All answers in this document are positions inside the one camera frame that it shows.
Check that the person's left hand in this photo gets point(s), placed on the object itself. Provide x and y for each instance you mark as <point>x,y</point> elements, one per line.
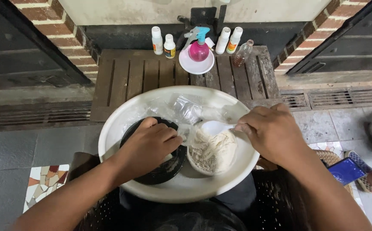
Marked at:
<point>144,147</point>

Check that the black metal wall fixture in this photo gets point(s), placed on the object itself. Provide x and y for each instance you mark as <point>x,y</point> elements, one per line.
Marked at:
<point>202,17</point>

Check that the dark metal door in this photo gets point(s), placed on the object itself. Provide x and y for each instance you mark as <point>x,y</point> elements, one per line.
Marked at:
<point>15,48</point>
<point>353,45</point>

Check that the tall white bottle orange label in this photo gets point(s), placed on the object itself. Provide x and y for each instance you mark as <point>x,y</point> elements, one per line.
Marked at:
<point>157,41</point>

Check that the black round bowl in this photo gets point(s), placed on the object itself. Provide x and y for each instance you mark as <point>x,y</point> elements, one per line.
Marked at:
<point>165,170</point>

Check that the short white bottle yellow label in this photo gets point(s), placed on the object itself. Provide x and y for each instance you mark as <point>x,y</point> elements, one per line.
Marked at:
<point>169,48</point>

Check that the clear bottle with brown liquid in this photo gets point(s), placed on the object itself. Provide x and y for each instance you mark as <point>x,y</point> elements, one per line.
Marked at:
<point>242,54</point>

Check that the white bottle green orange label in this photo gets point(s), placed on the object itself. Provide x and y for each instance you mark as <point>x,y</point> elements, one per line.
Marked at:
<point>233,41</point>

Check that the dark wooden slatted table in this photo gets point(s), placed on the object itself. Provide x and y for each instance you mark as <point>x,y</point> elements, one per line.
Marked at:
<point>131,73</point>

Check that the plain white plastic bottle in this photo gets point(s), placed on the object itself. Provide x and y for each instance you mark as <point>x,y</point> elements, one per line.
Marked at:
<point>222,41</point>

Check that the brown woven rattan stool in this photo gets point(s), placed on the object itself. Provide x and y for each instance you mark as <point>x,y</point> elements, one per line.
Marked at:
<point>330,158</point>

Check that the crumpled clear plastic bag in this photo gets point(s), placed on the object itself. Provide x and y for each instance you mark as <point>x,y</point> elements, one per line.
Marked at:
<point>186,107</point>

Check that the person's dark trousers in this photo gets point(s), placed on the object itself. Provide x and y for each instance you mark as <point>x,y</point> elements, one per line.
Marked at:
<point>186,215</point>

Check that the plastic bag of white powder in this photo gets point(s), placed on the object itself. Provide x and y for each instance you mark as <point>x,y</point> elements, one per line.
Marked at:
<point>213,152</point>

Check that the metal floor drain grate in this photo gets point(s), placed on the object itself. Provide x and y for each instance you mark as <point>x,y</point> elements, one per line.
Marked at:
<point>340,98</point>

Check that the person's right fingers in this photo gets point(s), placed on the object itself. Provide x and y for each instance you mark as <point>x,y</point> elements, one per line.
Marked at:
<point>250,120</point>

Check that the blue smartphone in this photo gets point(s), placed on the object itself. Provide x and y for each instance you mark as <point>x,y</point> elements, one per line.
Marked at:
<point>346,171</point>

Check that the large white plastic basin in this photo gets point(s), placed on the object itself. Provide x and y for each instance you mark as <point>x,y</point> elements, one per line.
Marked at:
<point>186,187</point>

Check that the pink spray bottle blue trigger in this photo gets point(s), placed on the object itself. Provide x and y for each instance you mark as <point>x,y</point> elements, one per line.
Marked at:
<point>198,49</point>

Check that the white round plate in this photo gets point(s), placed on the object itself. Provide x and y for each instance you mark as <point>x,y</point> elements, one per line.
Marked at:
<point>195,66</point>

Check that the person's left fingers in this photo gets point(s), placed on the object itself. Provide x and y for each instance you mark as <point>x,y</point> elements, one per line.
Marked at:
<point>169,139</point>

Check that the person's right hand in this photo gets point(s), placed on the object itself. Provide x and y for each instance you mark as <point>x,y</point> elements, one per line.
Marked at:
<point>272,134</point>

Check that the small white packet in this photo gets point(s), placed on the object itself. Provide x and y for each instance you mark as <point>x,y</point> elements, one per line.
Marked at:
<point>210,43</point>

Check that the white plastic spoon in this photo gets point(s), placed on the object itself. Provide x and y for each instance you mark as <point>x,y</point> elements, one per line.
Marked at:
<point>214,127</point>

